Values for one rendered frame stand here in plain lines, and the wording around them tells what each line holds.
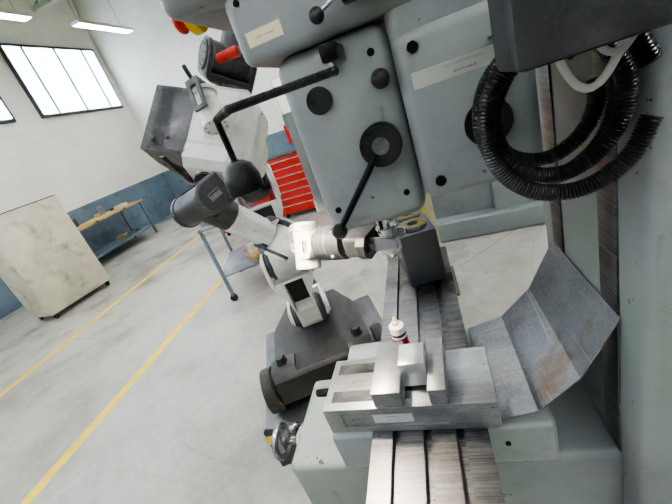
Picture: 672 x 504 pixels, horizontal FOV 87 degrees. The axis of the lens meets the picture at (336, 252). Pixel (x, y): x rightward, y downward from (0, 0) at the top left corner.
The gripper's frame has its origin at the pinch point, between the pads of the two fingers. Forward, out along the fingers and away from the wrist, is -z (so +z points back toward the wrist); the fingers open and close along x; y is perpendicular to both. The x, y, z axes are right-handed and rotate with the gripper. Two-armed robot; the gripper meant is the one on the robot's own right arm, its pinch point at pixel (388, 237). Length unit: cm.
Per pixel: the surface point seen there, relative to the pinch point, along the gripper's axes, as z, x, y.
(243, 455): 121, 0, 125
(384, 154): -8.9, -10.7, -20.3
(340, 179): 0.6, -10.7, -17.6
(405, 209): -8.7, -7.4, -9.0
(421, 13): -17.5, -5.6, -37.5
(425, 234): 4.3, 33.3, 16.0
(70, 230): 611, 170, 26
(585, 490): -34, -6, 65
